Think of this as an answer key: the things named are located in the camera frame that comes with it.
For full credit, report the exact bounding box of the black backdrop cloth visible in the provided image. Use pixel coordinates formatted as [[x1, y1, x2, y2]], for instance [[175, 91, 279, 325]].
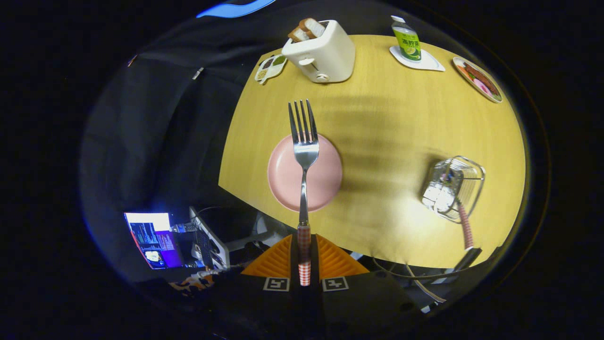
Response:
[[79, 0, 402, 284]]

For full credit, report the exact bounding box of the metal wire basket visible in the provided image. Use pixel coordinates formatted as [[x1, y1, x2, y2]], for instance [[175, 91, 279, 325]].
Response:
[[420, 155, 486, 224]]

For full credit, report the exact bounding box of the lit computer screen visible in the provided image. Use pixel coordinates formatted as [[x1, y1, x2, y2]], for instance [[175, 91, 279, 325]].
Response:
[[124, 212, 185, 270]]

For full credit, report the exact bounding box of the patterned dark clothing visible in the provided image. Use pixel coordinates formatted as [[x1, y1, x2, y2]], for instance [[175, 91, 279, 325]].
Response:
[[168, 272, 222, 296]]

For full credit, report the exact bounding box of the spoon with red checked handle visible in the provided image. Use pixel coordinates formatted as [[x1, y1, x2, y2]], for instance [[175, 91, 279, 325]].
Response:
[[439, 172, 475, 250]]

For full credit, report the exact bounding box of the black cable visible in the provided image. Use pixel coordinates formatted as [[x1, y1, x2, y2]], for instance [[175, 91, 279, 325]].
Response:
[[373, 257, 461, 280]]

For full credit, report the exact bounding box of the grey laptop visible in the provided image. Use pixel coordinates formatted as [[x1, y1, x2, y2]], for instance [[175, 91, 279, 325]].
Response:
[[189, 206, 231, 270]]

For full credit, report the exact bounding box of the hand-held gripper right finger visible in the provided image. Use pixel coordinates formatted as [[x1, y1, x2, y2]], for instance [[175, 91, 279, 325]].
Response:
[[307, 234, 420, 340]]

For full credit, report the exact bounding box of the white divided condiment tray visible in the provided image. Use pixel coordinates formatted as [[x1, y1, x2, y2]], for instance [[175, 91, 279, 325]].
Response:
[[254, 54, 288, 85]]

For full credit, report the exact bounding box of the pink plate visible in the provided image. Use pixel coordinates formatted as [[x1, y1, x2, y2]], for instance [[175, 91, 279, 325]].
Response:
[[267, 134, 343, 213]]

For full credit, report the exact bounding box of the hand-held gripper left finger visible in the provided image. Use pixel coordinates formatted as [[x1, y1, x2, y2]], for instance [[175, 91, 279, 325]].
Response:
[[208, 234, 302, 340]]

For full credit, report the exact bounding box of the black table clamp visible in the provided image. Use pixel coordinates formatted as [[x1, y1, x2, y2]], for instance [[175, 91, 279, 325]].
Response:
[[454, 247, 483, 272]]

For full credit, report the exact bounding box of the fork with red checked handle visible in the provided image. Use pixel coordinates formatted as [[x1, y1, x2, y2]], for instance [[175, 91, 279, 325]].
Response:
[[288, 99, 320, 287]]

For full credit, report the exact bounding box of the plate with toy food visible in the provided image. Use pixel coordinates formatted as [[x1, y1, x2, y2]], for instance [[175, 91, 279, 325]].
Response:
[[452, 57, 503, 103]]

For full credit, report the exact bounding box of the white coaster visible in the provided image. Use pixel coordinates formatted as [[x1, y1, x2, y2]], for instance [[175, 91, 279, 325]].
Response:
[[389, 45, 446, 72]]

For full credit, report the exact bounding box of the white toaster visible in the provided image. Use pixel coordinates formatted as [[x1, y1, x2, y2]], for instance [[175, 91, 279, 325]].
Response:
[[282, 19, 356, 84]]

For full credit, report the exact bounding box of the green label drink bottle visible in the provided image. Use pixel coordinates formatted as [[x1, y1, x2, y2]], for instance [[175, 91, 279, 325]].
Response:
[[391, 15, 422, 62]]

